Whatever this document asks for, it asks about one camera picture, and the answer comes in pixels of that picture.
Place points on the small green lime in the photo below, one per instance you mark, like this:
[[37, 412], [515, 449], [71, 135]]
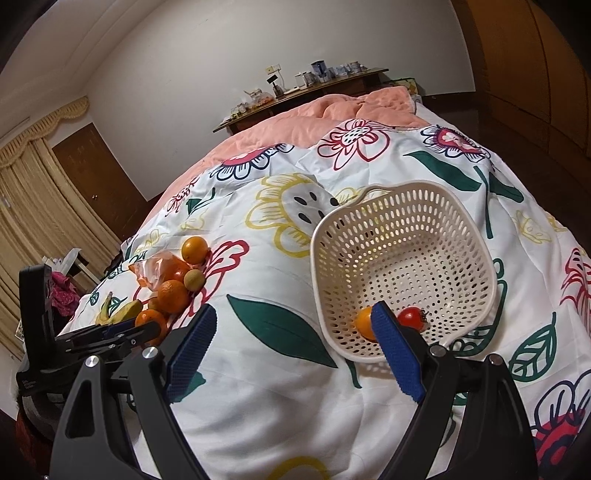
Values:
[[193, 280]]

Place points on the green patterned box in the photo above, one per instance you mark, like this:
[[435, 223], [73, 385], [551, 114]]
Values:
[[408, 85]]

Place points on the small bottles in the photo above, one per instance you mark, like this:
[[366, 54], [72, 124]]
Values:
[[238, 110]]

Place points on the clear snack bag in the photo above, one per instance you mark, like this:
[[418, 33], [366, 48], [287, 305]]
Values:
[[260, 98]]

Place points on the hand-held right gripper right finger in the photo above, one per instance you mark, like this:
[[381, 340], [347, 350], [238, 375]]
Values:
[[397, 355]]

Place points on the small yellow banana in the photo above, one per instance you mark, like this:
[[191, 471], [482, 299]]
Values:
[[104, 313]]

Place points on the clear orange plastic bag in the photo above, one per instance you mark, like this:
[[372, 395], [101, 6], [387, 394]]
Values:
[[147, 272]]

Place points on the small black stand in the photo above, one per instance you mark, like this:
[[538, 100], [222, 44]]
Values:
[[276, 85]]

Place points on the brown wooden wardrobe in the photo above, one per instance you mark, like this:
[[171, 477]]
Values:
[[531, 83]]

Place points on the beige curtain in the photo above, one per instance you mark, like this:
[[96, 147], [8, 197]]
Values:
[[37, 194]]

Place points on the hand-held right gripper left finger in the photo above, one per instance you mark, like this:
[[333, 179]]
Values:
[[194, 350]]

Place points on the red tomato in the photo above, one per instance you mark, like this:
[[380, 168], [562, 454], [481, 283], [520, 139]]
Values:
[[411, 318]]

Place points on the white container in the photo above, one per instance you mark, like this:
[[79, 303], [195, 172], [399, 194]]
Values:
[[302, 79]]

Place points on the brown wooden door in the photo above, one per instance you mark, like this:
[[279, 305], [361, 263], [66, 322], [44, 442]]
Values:
[[97, 170]]

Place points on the cream perforated plastic basket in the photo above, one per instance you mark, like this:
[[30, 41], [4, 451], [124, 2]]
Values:
[[415, 240]]

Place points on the pink cloth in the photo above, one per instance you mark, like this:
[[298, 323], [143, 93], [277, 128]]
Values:
[[62, 290]]

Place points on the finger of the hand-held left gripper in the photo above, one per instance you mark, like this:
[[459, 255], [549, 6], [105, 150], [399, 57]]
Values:
[[138, 336], [92, 333]]

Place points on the white stand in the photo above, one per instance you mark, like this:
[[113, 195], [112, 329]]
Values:
[[74, 261]]

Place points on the blue and white jug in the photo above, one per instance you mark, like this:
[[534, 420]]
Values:
[[317, 70]]

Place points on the large yellow banana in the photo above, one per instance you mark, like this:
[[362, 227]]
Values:
[[124, 313]]

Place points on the wooden headboard shelf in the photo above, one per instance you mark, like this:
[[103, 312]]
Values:
[[323, 87]]

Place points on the yellowish orange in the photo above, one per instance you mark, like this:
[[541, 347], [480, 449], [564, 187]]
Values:
[[194, 249]]

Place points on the pink quilt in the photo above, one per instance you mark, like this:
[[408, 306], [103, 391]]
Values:
[[295, 124]]

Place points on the white floral blanket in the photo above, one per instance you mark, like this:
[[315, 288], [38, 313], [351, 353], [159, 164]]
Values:
[[277, 415]]

